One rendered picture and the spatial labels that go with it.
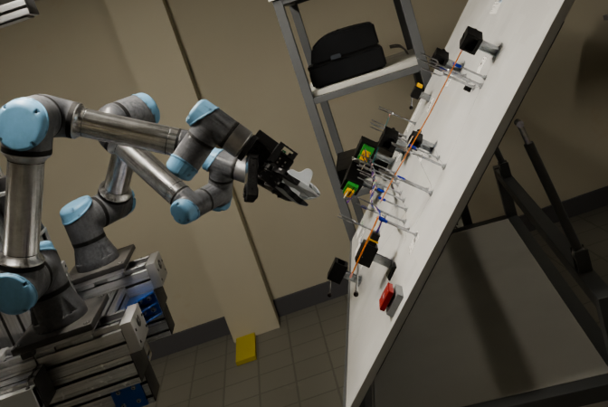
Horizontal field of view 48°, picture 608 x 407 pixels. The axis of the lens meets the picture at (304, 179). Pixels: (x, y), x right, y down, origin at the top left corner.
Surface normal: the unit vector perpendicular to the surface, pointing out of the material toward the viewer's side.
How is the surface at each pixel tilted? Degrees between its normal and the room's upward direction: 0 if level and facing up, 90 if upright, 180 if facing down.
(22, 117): 83
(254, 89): 90
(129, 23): 90
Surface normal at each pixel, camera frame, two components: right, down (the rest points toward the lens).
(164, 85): 0.09, 0.20
